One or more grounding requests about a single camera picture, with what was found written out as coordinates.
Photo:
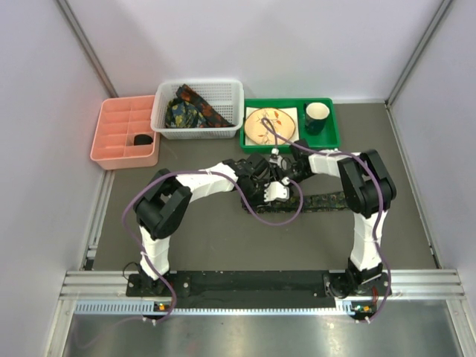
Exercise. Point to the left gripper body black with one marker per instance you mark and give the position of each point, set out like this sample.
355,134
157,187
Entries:
254,194

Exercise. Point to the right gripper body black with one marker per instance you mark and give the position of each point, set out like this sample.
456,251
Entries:
297,175

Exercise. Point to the green floral tie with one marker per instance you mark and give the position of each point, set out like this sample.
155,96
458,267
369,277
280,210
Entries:
324,202

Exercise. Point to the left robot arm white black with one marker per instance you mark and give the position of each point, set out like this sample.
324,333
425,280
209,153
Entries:
159,212

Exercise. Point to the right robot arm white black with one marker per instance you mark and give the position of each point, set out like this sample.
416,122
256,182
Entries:
368,191

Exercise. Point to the green plastic tray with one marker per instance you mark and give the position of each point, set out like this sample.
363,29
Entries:
329,138

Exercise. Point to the beige floral plate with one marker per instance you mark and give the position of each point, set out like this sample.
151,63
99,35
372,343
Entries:
270,126

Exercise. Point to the white paper napkin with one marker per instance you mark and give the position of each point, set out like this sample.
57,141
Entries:
296,126

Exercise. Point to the dark green mug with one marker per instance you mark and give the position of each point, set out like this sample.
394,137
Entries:
316,115

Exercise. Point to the dark orange leaf tie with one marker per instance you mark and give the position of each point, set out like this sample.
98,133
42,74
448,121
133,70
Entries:
211,116

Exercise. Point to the white perforated plastic basket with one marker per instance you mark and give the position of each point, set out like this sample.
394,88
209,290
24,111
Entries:
226,96

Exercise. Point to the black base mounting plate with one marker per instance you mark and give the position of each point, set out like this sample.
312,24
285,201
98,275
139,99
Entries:
255,289

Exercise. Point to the blue yellow floral tie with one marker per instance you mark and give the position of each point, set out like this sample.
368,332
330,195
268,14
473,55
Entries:
181,114

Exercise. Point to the rolled black tie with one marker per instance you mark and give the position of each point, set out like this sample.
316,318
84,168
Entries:
142,139

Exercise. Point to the pink divided organizer box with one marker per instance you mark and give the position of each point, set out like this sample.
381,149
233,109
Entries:
119,121

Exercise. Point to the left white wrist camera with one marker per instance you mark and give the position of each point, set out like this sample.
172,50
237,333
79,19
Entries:
277,190

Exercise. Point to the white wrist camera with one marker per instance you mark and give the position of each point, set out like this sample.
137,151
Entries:
277,190
276,159

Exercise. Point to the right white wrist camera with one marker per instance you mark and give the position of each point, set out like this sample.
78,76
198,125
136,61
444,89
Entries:
276,159

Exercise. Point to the white slotted cable duct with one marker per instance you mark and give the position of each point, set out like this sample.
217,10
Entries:
123,307

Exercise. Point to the aluminium frame rail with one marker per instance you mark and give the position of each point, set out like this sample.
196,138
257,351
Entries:
419,284

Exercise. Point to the right aluminium corner post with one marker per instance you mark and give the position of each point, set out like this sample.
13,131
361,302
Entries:
442,11

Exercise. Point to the aluminium corner post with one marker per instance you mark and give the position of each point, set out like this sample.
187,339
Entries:
83,41
442,11

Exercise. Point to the left aluminium corner post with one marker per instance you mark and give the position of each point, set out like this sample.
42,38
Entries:
83,41

